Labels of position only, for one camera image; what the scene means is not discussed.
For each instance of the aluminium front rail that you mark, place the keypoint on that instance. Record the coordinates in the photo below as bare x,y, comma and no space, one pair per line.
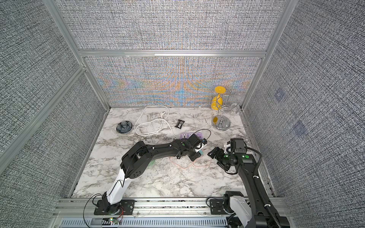
142,213

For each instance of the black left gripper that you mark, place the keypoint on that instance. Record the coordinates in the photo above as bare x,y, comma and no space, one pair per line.
197,155

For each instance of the chrome glass holder stand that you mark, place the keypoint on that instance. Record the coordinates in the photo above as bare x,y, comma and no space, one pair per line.
220,121

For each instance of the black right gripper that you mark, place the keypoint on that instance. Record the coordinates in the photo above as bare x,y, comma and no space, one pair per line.
218,157

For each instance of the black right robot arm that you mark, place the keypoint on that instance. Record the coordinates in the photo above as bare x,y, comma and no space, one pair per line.
259,211

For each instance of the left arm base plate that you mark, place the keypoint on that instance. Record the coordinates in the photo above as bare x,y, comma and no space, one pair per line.
125,207

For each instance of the clear wine glass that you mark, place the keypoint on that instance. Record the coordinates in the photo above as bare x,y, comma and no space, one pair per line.
235,102

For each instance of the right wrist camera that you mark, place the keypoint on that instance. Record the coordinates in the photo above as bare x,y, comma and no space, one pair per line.
227,148

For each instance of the small black packet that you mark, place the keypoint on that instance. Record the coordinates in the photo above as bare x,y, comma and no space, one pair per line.
179,123

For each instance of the yellow plastic wine glass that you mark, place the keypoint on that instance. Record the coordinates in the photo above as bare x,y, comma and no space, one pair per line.
217,101

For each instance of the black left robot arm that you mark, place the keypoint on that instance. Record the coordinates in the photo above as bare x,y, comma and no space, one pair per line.
136,160

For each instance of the black patterned ceramic bowl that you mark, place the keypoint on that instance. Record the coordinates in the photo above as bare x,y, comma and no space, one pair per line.
124,127

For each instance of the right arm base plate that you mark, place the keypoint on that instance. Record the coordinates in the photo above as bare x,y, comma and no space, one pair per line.
217,206

